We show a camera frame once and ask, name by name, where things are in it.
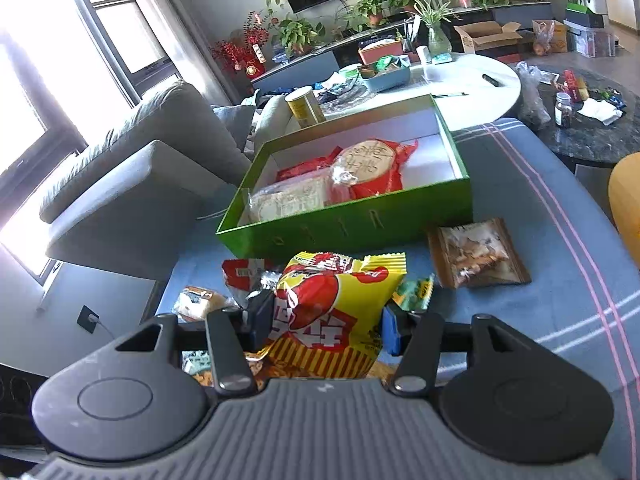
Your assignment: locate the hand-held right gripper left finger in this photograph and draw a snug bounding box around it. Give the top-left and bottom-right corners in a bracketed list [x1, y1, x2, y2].
[114, 290, 276, 395]

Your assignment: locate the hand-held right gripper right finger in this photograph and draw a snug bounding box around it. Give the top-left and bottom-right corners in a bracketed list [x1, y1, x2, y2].
[381, 305, 543, 396]

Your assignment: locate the yellow red snack bag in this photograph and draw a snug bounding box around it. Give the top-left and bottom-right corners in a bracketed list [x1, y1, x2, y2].
[270, 251, 407, 380]

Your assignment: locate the green peanut snack bag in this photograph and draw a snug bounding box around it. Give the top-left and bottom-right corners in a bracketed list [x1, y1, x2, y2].
[181, 350, 271, 388]

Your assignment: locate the green cardboard box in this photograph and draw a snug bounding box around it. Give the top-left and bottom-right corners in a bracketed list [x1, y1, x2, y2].
[216, 94, 473, 267]

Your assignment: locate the brown snack packet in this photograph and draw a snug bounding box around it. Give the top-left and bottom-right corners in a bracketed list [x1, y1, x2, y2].
[427, 217, 532, 289]

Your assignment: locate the pale cracker packet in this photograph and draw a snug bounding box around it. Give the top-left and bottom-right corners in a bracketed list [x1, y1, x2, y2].
[246, 176, 335, 224]

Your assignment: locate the red round cracker packet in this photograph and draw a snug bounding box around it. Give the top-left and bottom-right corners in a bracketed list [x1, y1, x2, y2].
[332, 139, 418, 200]

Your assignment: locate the small green snack packet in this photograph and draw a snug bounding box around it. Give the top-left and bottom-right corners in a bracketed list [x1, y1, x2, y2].
[391, 274, 436, 312]

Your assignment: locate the small red white packet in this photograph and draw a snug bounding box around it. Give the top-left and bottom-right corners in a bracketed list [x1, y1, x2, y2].
[222, 258, 276, 293]

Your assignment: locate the bread packet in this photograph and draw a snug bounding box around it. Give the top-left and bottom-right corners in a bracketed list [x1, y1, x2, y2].
[172, 285, 227, 322]

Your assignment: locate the blue striped cloth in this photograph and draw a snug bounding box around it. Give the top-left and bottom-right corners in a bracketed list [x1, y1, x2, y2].
[155, 117, 640, 480]

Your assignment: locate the grey blue cushion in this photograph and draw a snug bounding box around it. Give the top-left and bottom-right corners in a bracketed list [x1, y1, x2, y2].
[212, 102, 258, 151]

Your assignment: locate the light grey cushion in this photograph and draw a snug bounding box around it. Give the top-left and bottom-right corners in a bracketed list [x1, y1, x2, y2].
[252, 94, 293, 153]

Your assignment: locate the grey sofa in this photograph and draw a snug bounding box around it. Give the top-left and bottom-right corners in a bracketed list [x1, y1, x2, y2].
[37, 79, 261, 281]

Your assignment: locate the yellow can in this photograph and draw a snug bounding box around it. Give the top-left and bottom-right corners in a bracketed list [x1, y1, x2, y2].
[285, 86, 327, 128]

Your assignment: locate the pile of small packets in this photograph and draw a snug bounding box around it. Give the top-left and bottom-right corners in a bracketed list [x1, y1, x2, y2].
[315, 72, 371, 111]

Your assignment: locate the white round coffee table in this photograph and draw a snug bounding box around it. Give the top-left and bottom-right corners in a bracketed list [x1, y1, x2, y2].
[287, 52, 522, 133]

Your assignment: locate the blue basket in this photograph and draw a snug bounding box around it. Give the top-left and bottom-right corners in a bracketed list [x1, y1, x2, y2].
[361, 66, 412, 93]

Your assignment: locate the grey television cabinet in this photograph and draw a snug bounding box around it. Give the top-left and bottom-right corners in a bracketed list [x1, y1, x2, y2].
[250, 0, 553, 93]

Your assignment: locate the yellow round stool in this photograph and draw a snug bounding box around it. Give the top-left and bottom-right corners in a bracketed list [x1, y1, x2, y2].
[607, 152, 640, 256]

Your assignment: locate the red berry decoration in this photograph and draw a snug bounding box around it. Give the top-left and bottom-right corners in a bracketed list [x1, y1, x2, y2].
[210, 10, 273, 78]

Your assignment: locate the clear plastic bag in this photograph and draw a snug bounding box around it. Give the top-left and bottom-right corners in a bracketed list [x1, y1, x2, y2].
[515, 60, 561, 126]

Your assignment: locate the dark round marble table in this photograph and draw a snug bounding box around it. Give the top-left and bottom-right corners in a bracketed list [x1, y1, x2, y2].
[520, 67, 640, 166]

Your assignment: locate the dark glass jar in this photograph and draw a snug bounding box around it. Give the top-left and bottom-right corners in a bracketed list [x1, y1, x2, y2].
[555, 92, 573, 128]

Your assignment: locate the red box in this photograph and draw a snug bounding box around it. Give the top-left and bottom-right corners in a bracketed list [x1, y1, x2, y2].
[357, 40, 406, 66]

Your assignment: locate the row of green potted plants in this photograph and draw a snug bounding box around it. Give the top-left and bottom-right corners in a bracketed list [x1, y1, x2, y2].
[270, 0, 543, 56]

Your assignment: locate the spider plant in glass vase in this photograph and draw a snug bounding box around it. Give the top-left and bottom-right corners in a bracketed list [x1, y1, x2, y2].
[407, 0, 468, 56]

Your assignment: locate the white curtain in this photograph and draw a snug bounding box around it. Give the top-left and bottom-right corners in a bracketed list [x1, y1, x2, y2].
[115, 0, 241, 106]

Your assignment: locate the white crumpled paper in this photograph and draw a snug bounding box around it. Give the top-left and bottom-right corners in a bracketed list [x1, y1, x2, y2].
[580, 97, 626, 126]

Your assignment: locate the red yellow flat packet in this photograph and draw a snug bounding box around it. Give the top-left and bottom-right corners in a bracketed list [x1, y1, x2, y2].
[562, 70, 591, 101]

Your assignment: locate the brown cardboard box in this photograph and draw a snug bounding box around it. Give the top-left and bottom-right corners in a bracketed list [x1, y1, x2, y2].
[454, 21, 523, 57]

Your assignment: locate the dark framed window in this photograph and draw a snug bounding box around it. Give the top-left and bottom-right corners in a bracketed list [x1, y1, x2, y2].
[0, 0, 183, 171]

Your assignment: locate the clear storage box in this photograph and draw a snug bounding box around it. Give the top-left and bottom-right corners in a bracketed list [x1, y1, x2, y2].
[564, 20, 617, 58]

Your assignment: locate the green black box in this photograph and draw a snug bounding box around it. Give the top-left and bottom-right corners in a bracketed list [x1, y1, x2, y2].
[565, 2, 610, 28]

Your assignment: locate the white charger cable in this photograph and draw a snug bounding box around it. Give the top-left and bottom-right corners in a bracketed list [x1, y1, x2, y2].
[92, 317, 120, 342]

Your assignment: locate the black wall socket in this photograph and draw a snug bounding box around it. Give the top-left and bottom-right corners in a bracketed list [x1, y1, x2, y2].
[75, 305, 101, 336]

